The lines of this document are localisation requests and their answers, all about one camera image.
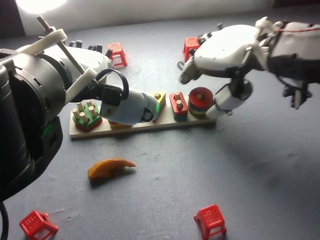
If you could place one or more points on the small red toy stool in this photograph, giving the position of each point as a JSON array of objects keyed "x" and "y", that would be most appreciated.
[
  {"x": 209, "y": 218},
  {"x": 35, "y": 222},
  {"x": 116, "y": 49},
  {"x": 190, "y": 44}
]

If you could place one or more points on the wooden peg sorting board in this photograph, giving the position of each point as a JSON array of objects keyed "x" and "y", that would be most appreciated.
[{"x": 150, "y": 127}]

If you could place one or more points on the green pentagon block stack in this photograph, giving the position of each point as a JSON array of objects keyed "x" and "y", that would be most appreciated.
[{"x": 87, "y": 122}]

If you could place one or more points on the white backdrop sheet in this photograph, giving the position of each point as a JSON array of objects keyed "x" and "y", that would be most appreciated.
[{"x": 125, "y": 12}]

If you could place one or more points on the yellow triangle block stack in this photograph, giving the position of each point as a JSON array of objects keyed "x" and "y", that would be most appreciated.
[{"x": 161, "y": 102}]

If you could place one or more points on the coloured round rings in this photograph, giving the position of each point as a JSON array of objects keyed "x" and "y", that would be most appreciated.
[{"x": 200, "y": 105}]

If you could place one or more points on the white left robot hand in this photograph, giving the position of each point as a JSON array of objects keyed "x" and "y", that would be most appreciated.
[{"x": 130, "y": 107}]

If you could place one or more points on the grey table cloth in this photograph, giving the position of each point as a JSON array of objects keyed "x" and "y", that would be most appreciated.
[{"x": 200, "y": 162}]

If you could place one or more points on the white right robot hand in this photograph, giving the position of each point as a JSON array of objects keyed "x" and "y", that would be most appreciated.
[{"x": 225, "y": 50}]

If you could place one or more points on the orange-brown curved toy horn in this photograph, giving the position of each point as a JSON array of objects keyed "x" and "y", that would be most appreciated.
[{"x": 105, "y": 167}]

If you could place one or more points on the red oblong block stack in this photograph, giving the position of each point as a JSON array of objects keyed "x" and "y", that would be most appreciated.
[{"x": 178, "y": 112}]

